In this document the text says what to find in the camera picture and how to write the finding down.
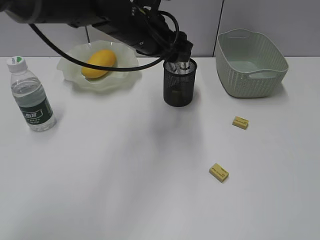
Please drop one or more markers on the translucent green wavy plate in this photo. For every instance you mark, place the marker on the translucent green wavy plate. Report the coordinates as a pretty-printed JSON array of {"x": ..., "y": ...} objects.
[{"x": 110, "y": 82}]

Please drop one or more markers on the white grey pen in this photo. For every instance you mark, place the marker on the white grey pen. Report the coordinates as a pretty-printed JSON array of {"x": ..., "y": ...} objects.
[{"x": 171, "y": 67}]

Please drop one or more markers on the pale green plastic basket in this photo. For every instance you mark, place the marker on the pale green plastic basket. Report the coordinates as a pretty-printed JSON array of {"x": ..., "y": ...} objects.
[{"x": 248, "y": 64}]

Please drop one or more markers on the clear water bottle green label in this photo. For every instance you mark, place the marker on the clear water bottle green label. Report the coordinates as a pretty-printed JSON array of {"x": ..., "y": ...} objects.
[{"x": 30, "y": 95}]

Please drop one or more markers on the yellow mango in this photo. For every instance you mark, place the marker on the yellow mango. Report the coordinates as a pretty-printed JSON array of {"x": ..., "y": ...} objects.
[{"x": 104, "y": 58}]

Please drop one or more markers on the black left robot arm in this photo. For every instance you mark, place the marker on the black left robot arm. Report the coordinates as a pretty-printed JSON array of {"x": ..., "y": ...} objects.
[{"x": 75, "y": 13}]

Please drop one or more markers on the beige pen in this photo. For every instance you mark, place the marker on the beige pen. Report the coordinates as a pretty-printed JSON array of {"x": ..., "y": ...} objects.
[{"x": 184, "y": 67}]

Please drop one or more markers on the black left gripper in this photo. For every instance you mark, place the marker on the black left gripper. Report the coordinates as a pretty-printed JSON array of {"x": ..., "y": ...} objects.
[{"x": 141, "y": 25}]

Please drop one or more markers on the black mesh pen holder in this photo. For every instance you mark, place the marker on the black mesh pen holder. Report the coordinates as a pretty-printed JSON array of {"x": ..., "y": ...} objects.
[{"x": 179, "y": 82}]

